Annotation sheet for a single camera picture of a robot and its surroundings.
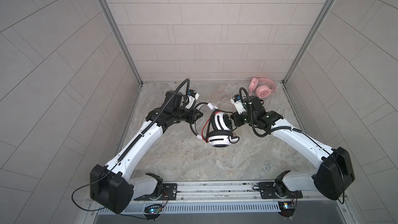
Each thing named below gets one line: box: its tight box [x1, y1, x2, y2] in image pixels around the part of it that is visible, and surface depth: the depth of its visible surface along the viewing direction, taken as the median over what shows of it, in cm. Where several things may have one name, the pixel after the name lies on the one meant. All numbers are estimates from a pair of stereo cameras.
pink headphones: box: [248, 76, 278, 98], surface depth 107 cm
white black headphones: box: [190, 102, 240, 148], surface depth 59 cm
